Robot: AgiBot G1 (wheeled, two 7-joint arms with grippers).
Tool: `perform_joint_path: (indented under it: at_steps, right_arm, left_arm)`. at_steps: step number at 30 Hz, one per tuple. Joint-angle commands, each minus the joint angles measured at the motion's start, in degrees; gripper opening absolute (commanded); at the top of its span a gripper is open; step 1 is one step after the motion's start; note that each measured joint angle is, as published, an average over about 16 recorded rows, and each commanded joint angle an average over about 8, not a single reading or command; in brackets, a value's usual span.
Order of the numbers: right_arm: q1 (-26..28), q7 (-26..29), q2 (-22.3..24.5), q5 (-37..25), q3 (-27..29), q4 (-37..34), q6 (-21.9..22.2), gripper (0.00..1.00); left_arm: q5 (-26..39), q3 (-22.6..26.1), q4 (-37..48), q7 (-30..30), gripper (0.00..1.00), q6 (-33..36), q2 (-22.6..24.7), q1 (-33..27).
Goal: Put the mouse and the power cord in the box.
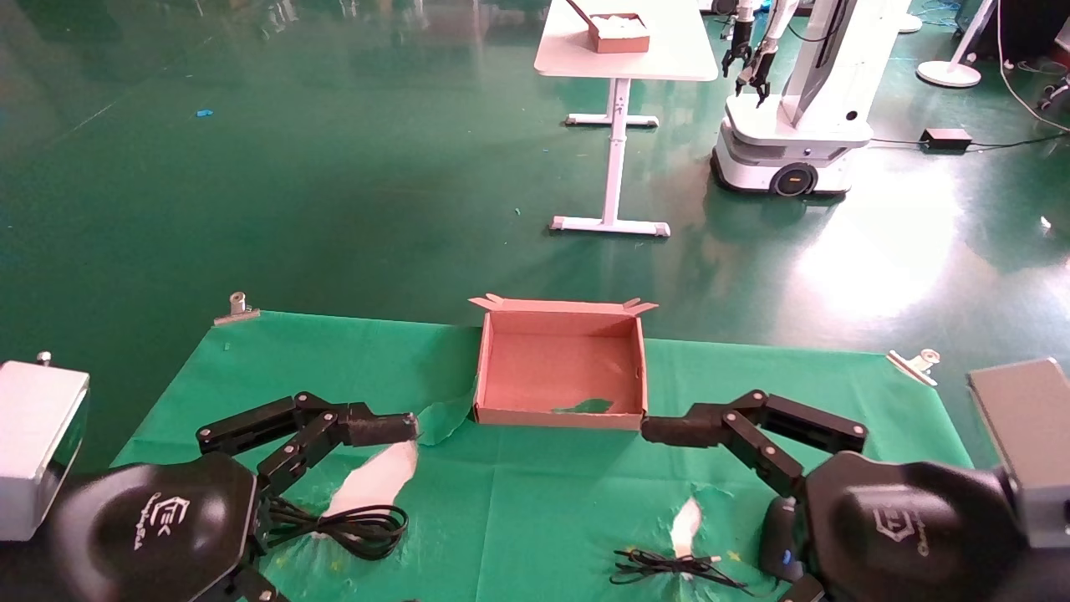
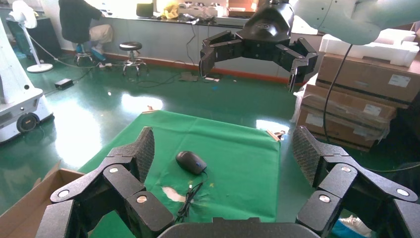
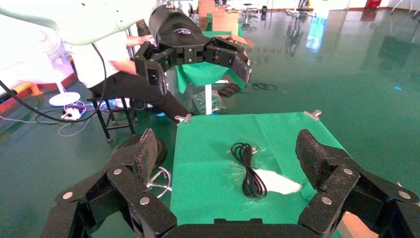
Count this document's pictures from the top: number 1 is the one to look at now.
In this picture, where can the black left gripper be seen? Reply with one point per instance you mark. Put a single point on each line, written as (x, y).
(159, 527)

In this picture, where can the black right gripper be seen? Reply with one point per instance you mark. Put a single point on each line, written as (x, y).
(911, 535)

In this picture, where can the open brown cardboard box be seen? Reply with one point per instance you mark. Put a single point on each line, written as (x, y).
(560, 368)

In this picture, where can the small cardboard box with white filling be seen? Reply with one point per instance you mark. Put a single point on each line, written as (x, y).
(620, 35)

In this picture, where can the metal table clip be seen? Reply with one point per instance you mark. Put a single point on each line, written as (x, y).
(915, 365)
(237, 309)

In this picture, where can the torn green tablecloth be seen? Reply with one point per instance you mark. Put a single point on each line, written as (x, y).
(543, 502)

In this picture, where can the white wheeled background robot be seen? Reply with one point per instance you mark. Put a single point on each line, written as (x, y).
(802, 125)

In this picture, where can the white round floor stand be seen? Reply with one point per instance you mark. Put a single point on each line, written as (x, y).
(949, 73)

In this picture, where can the white pedestal table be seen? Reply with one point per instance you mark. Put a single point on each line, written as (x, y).
(623, 58)

